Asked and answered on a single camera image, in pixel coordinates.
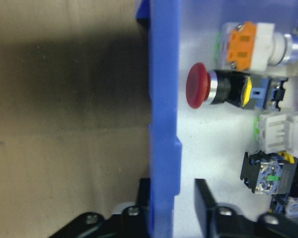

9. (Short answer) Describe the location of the orange white switch block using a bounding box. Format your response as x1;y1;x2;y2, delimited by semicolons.
215;21;298;71

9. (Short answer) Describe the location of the red mushroom push button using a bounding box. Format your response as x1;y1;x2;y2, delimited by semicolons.
185;61;289;111

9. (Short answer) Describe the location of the white contact block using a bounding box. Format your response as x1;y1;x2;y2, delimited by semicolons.
253;110;298;159

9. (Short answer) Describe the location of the black contact block green mark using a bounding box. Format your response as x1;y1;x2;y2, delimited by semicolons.
240;150;298;196

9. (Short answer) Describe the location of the blue button storage bin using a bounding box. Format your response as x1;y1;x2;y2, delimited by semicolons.
135;0;298;238

